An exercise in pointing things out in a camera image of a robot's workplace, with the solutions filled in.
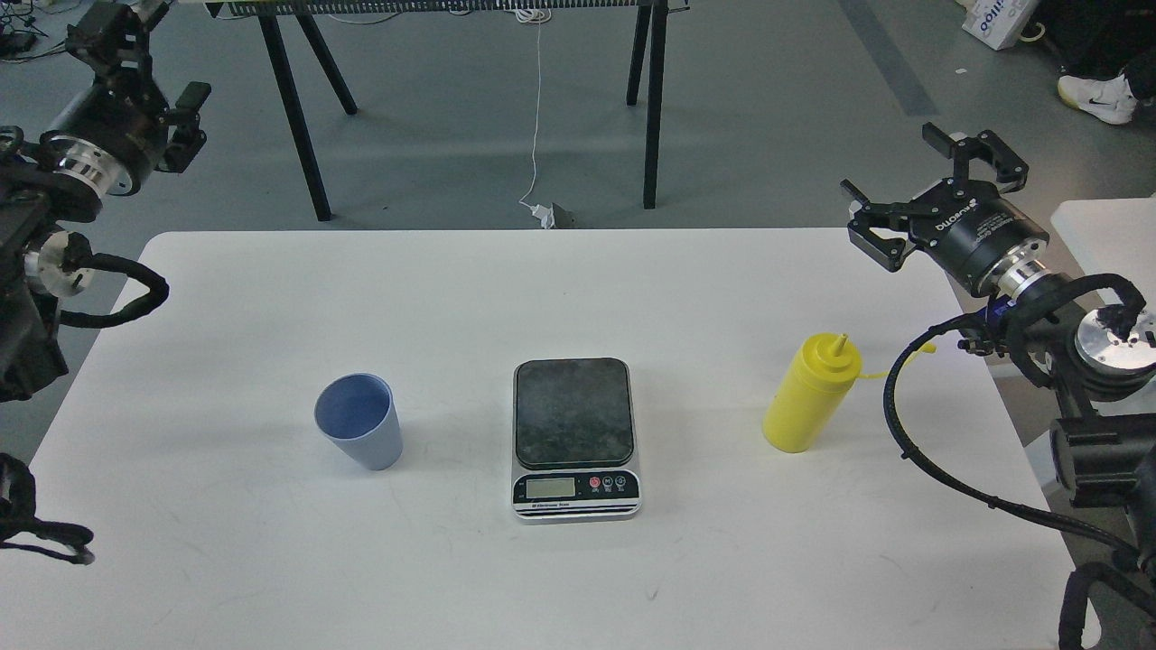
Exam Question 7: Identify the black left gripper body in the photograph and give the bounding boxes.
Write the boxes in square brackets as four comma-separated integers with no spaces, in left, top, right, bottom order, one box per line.
[42,77,178,197]

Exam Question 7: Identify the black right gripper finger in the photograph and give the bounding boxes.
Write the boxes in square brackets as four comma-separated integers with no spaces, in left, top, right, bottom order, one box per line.
[921,123,1030,204]
[842,180,936,273]

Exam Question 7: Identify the digital kitchen scale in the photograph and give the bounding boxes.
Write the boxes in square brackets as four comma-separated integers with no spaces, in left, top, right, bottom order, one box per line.
[509,357,640,525]

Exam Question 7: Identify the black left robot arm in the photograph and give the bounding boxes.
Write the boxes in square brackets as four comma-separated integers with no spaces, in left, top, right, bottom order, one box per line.
[1,1,212,402]

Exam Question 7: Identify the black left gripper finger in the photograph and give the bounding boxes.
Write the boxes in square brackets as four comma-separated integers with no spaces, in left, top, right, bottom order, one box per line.
[65,1,172,89]
[158,81,213,173]

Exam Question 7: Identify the white sneaker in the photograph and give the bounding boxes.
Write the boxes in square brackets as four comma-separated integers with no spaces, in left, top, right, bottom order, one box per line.
[1057,74,1139,125]

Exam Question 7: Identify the black metal table frame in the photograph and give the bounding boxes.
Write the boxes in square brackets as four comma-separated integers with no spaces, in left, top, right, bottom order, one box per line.
[203,0,692,223]

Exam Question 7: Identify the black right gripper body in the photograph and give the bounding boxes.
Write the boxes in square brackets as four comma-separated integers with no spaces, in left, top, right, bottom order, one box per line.
[909,180,1048,300]

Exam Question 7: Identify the yellow squeeze bottle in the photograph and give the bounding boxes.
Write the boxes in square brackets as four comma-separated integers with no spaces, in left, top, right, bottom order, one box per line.
[762,332,888,453]

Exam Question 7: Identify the white power cable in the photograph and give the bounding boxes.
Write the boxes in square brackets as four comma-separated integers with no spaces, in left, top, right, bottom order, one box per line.
[516,7,554,217]

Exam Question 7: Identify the white printed bag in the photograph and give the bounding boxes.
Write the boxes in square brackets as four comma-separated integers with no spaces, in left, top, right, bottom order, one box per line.
[959,1,1042,51]

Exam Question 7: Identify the white charger plug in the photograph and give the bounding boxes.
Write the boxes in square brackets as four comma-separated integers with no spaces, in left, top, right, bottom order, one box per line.
[531,204,577,229]

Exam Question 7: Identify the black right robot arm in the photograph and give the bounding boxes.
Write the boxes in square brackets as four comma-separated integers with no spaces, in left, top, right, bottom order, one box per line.
[842,123,1153,649]

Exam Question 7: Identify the black floor cables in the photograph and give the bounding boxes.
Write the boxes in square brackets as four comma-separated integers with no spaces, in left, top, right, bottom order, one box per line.
[0,0,71,64]

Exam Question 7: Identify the blue plastic cup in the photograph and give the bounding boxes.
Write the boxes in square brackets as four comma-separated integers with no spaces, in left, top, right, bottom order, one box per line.
[313,374,403,470]

